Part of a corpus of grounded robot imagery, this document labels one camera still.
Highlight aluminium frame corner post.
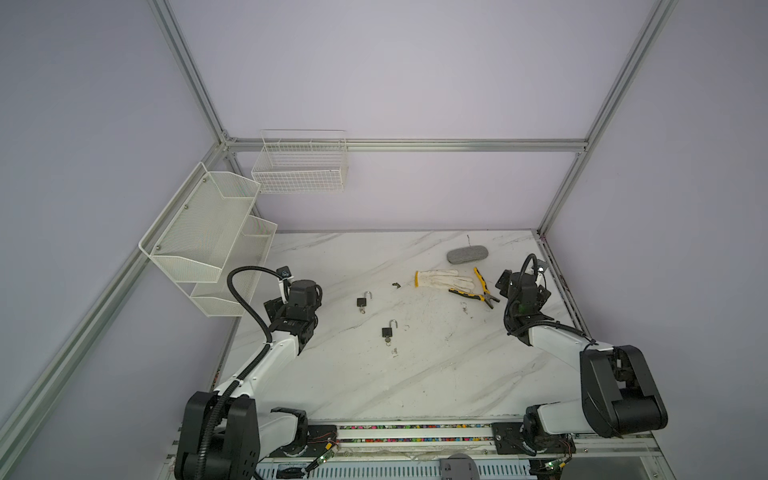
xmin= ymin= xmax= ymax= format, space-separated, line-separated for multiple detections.
xmin=537 ymin=0 xmax=678 ymax=237

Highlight black padlock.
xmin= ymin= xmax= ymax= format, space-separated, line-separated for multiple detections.
xmin=381 ymin=319 xmax=398 ymax=346
xmin=356 ymin=291 xmax=372 ymax=314

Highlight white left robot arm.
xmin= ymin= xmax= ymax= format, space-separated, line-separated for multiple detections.
xmin=173 ymin=266 xmax=323 ymax=479

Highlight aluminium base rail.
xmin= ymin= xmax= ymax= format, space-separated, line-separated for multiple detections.
xmin=262 ymin=417 xmax=663 ymax=464

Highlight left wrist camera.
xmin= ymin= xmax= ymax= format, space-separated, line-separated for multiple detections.
xmin=275 ymin=266 xmax=293 ymax=304

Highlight grey fabric glasses case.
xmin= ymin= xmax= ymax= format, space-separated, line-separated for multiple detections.
xmin=446 ymin=245 xmax=489 ymax=265

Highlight white mesh two-tier shelf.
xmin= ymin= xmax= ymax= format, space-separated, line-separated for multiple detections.
xmin=138 ymin=163 xmax=277 ymax=317

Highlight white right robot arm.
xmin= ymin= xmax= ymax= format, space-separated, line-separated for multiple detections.
xmin=496 ymin=270 xmax=669 ymax=455

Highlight white wire basket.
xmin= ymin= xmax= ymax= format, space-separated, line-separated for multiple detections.
xmin=251 ymin=129 xmax=348 ymax=194

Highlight white work glove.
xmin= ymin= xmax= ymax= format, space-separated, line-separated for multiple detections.
xmin=414 ymin=269 xmax=474 ymax=293

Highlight yellow black pliers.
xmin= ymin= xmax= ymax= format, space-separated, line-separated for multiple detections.
xmin=448 ymin=267 xmax=501 ymax=309

